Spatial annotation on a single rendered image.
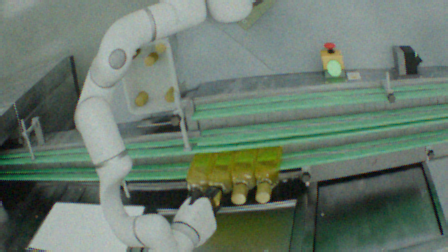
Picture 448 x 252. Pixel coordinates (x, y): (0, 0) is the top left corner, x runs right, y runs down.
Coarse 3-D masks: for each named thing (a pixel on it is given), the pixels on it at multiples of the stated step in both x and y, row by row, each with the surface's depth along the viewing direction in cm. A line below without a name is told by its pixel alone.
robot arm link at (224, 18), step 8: (208, 0) 102; (216, 0) 101; (224, 0) 100; (232, 0) 100; (240, 0) 101; (248, 0) 103; (208, 8) 104; (216, 8) 102; (224, 8) 101; (232, 8) 101; (240, 8) 102; (248, 8) 103; (216, 16) 103; (224, 16) 102; (232, 16) 102; (240, 16) 103
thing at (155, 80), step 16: (144, 48) 149; (144, 64) 151; (160, 64) 150; (128, 80) 149; (144, 80) 153; (160, 80) 153; (176, 80) 144; (128, 96) 149; (160, 96) 155; (144, 112) 150
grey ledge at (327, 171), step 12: (444, 144) 134; (372, 156) 140; (384, 156) 140; (396, 156) 139; (408, 156) 138; (420, 156) 137; (444, 156) 135; (312, 168) 145; (324, 168) 145; (336, 168) 144; (348, 168) 143; (360, 168) 143; (372, 168) 142; (384, 168) 142; (312, 180) 147
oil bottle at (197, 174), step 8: (208, 152) 139; (192, 160) 137; (200, 160) 136; (208, 160) 135; (192, 168) 133; (200, 168) 132; (208, 168) 132; (192, 176) 129; (200, 176) 128; (192, 184) 128; (200, 184) 128; (208, 184) 129
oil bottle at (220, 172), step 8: (216, 152) 139; (224, 152) 138; (232, 152) 137; (216, 160) 135; (224, 160) 134; (232, 160) 134; (216, 168) 131; (224, 168) 130; (208, 176) 129; (216, 176) 127; (224, 176) 127; (224, 184) 127; (224, 192) 128
